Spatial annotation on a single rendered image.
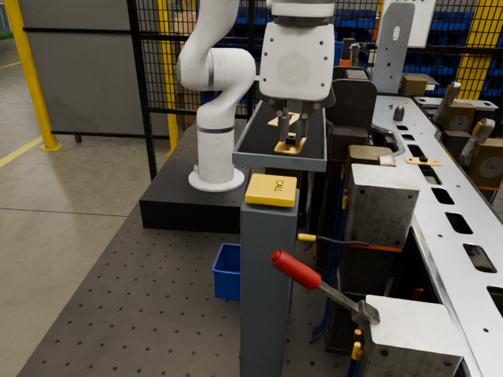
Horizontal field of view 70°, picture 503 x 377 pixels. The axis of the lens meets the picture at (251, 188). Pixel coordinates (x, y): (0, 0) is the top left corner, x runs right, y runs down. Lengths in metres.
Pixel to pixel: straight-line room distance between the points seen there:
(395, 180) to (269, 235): 0.26
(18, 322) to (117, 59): 2.15
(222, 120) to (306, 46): 0.63
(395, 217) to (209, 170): 0.69
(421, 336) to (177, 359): 0.54
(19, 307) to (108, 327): 1.26
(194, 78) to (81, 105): 2.63
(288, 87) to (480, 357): 0.42
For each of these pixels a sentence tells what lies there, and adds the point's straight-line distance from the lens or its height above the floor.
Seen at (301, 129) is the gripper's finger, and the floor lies 1.19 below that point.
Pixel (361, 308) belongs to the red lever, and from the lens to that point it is 0.43.
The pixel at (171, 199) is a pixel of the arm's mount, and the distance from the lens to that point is 1.13.
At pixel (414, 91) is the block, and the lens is 1.68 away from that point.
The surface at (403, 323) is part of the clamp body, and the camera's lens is 0.45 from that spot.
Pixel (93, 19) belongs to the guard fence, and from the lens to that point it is 3.39.
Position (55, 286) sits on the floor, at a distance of 2.19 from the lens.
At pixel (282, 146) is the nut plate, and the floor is 1.16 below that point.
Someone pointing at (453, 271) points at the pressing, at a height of 1.00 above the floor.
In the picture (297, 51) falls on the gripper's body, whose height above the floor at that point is 1.31.
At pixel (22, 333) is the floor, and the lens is 2.02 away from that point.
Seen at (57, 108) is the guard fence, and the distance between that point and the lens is 3.76.
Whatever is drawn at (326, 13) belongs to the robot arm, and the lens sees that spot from 0.51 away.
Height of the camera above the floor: 1.38
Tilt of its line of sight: 29 degrees down
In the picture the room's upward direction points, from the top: 1 degrees clockwise
